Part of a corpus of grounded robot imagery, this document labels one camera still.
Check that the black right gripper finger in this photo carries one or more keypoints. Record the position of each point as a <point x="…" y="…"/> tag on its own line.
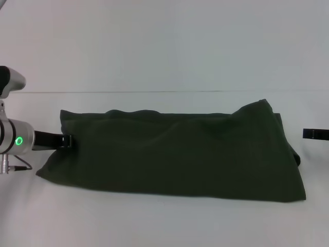
<point x="314" y="133"/>

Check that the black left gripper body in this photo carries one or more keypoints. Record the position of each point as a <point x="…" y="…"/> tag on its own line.
<point x="47" y="140"/>

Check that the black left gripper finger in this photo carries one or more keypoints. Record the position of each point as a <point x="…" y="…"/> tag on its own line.
<point x="67" y="141"/>

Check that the dark green shirt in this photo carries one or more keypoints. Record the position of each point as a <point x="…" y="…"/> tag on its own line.
<point x="167" y="154"/>

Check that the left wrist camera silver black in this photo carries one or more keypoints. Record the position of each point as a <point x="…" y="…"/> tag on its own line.
<point x="10" y="79"/>

